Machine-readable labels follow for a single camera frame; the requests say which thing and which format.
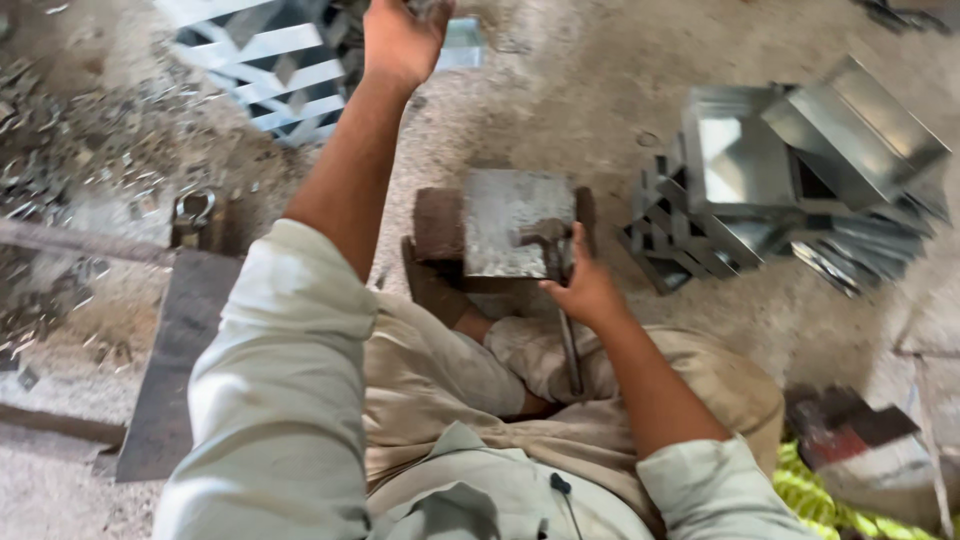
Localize person's right hand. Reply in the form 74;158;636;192
538;221;633;333

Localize person's left hand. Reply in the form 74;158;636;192
363;0;456;94

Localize steel hammer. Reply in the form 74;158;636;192
519;217;586;399

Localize single small metal tray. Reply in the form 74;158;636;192
435;16;486;73

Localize stack of white-edged metal trays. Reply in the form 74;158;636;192
153;0;366;148

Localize brown wooden base block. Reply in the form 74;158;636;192
411;185;599;295

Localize square steel anvil block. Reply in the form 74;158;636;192
462;168;578;281

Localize person's bare foot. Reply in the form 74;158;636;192
399;234;498;346

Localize rusty metal shackle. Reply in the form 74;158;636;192
169;187;228;253

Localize person's beige trousers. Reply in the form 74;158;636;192
363;291;786;535

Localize heap of metal scrap cuttings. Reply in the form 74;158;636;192
0;41;260;391

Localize heap of shiny metal trays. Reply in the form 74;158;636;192
616;54;955;300

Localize person's pale green shirt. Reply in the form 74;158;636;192
152;217;822;540

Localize long rusty metal bar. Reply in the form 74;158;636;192
0;217;180;269

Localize dark flat steel plate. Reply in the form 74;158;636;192
114;249;246;483

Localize dark metal parts heap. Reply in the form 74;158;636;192
853;0;960;36

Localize black clip microphone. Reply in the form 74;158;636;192
549;471;585;540

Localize red and black box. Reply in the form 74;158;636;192
783;384;940;526

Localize yellow-green woven sack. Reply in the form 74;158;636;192
772;441;960;540

